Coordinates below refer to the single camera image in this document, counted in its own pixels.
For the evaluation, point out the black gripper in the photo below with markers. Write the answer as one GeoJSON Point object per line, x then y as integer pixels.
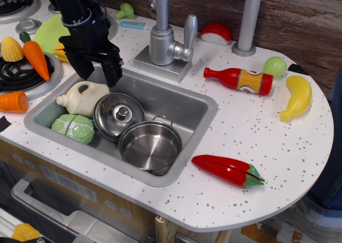
{"type": "Point", "coordinates": [88, 42]}

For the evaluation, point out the red toy chili pepper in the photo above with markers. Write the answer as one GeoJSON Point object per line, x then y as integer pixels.
{"type": "Point", "coordinates": [235, 172]}

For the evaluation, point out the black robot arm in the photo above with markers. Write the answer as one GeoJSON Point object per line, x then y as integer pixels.
{"type": "Point", "coordinates": [79, 6]}

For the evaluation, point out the yellow toy bell pepper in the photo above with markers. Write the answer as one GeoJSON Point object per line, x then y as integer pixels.
{"type": "Point", "coordinates": [60, 53]}

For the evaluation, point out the cream toy milk jug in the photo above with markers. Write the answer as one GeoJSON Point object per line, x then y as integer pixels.
{"type": "Point", "coordinates": [82, 98]}

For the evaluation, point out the steel pot lid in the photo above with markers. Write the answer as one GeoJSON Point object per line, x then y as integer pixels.
{"type": "Point", "coordinates": [114, 113]}

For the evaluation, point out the green toy plate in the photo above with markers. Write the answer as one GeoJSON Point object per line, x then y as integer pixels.
{"type": "Point", "coordinates": [48, 34]}

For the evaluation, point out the green toy broccoli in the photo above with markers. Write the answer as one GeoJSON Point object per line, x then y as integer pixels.
{"type": "Point", "coordinates": [126, 11]}

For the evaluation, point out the green toy cabbage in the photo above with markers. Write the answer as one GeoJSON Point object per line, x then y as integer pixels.
{"type": "Point", "coordinates": [76, 127]}

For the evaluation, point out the silver toy faucet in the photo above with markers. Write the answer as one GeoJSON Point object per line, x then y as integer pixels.
{"type": "Point", "coordinates": [164, 56]}

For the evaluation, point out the whole orange toy carrot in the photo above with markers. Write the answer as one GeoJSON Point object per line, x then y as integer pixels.
{"type": "Point", "coordinates": [35, 56]}

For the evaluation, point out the grey stove knob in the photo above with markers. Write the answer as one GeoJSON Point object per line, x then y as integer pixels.
{"type": "Point", "coordinates": [53, 9]}
{"type": "Point", "coordinates": [28, 25]}

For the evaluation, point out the front left stove burner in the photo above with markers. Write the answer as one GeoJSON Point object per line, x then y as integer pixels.
{"type": "Point", "coordinates": [21, 76]}

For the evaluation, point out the orange toy carrot piece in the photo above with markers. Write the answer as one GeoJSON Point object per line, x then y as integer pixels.
{"type": "Point", "coordinates": [16, 102]}

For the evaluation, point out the yellow toy corn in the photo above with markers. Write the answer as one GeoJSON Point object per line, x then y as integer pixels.
{"type": "Point", "coordinates": [11, 50]}

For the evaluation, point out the steel pot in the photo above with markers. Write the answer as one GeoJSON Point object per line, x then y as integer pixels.
{"type": "Point", "coordinates": [151, 145]}

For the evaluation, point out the back left stove burner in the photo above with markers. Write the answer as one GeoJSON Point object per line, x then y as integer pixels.
{"type": "Point", "coordinates": [16, 10]}

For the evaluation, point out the steel sink basin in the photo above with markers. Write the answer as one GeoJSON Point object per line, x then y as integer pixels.
{"type": "Point", "coordinates": [191, 113]}

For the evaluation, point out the black tape piece left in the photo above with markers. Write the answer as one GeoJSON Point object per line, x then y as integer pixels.
{"type": "Point", "coordinates": [4, 123]}

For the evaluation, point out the black tape piece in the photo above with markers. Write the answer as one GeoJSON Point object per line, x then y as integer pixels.
{"type": "Point", "coordinates": [297, 69]}
{"type": "Point", "coordinates": [4, 123]}

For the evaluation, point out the red white toy sushi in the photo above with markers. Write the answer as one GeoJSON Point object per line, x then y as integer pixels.
{"type": "Point", "coordinates": [216, 33]}

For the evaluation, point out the red toy ketchup bottle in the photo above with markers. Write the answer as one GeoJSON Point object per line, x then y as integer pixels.
{"type": "Point", "coordinates": [243, 80]}

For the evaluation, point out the grey support pole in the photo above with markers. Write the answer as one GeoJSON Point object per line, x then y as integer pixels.
{"type": "Point", "coordinates": [244, 46]}

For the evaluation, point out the green toy pear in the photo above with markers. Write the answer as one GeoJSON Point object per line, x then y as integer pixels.
{"type": "Point", "coordinates": [275, 66]}

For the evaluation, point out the orange toy on floor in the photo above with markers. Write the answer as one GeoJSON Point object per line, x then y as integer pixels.
{"type": "Point", "coordinates": [24, 232]}

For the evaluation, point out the black tape piece right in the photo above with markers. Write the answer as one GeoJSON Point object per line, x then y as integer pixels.
{"type": "Point", "coordinates": [297, 69]}

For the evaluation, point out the yellow toy banana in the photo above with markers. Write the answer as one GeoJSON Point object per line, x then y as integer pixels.
{"type": "Point", "coordinates": [300, 100]}

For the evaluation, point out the blue toy knife handle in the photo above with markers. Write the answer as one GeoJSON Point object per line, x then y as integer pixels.
{"type": "Point", "coordinates": [134, 25]}

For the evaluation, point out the toy oven door handle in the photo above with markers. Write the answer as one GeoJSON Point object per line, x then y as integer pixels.
{"type": "Point", "coordinates": [83, 213]}

